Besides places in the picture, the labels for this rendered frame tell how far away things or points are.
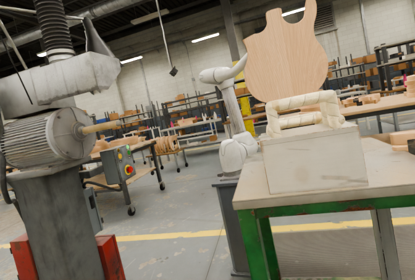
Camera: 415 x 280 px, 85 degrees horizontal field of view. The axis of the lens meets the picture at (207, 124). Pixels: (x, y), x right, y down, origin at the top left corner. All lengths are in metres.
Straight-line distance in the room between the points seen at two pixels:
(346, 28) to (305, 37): 11.69
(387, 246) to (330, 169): 0.67
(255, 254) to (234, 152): 0.91
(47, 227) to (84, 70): 0.77
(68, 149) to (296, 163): 0.94
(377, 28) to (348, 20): 1.22
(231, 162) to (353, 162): 1.02
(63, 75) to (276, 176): 0.86
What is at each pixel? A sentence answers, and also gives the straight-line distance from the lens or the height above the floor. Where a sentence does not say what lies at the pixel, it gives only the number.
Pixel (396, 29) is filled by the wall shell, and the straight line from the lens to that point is 13.40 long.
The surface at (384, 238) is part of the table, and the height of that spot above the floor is 0.53.
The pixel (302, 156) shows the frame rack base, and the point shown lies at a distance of 0.73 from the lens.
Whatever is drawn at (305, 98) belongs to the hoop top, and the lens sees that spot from 0.72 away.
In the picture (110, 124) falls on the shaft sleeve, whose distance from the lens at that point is 1.11.
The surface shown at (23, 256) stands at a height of 0.71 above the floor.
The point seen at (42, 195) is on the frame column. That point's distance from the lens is 1.34.
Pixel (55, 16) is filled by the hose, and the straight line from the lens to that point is 1.19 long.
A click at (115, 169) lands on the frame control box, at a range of 1.40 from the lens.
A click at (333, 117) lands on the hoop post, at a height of 1.13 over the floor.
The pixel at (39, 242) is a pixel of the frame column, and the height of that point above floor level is 0.77.
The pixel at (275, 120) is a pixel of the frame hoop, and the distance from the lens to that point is 0.72.
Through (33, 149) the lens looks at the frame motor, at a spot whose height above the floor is 1.21.
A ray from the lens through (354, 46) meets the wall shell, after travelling 12.71.
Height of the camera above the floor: 1.23
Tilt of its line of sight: 4 degrees down
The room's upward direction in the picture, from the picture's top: 12 degrees counter-clockwise
